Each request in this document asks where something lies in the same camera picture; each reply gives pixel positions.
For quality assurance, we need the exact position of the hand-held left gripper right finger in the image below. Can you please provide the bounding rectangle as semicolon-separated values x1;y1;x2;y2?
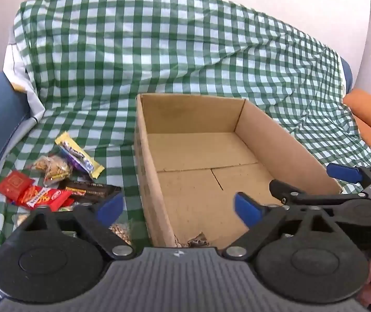
223;192;336;261

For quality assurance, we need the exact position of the dark chocolate bar packet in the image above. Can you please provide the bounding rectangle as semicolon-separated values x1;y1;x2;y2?
65;180;122;203

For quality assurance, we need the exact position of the brown cardboard box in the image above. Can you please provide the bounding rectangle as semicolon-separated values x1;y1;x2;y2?
134;93;343;249

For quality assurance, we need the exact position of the clear bag of nuts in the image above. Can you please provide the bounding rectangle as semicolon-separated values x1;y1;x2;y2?
109;223;133;245

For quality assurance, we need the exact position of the blue sofa armrest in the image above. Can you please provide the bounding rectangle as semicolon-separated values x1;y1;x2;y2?
339;57;354;92

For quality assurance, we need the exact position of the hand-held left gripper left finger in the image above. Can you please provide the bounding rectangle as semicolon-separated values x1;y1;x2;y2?
26;192;136;261

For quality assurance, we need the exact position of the green checked cloth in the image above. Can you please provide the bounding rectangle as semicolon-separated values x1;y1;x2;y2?
0;0;371;261

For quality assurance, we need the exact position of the clear bag of crackers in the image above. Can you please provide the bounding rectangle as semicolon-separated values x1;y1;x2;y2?
26;155;73;186

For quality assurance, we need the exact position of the patterned snack packet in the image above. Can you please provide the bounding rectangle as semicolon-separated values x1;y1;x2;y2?
172;232;212;249

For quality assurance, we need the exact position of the yellow snack bar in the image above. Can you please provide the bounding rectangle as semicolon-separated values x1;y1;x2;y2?
54;132;105;179

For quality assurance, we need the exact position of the red square packet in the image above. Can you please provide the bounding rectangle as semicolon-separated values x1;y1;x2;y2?
0;171;35;203

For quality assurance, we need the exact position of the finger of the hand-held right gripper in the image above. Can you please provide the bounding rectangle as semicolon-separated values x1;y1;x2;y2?
327;163;371;186
269;179;368;207

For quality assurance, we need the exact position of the orange red snack packet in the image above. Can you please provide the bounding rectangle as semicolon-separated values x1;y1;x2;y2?
18;185;74;211

